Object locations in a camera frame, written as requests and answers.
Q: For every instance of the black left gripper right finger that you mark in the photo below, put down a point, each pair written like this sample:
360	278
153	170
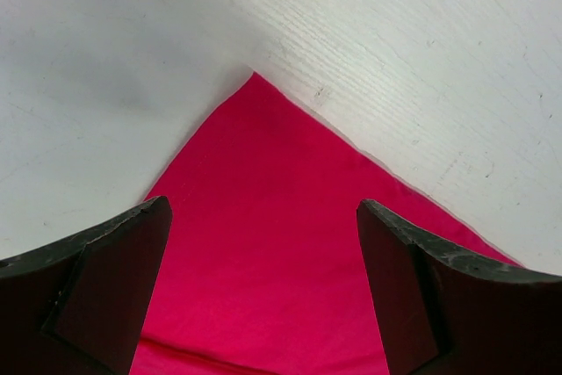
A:
444	309

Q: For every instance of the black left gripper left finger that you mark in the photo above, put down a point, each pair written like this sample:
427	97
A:
77	305

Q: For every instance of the magenta t shirt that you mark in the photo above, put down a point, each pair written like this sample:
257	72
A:
263	272

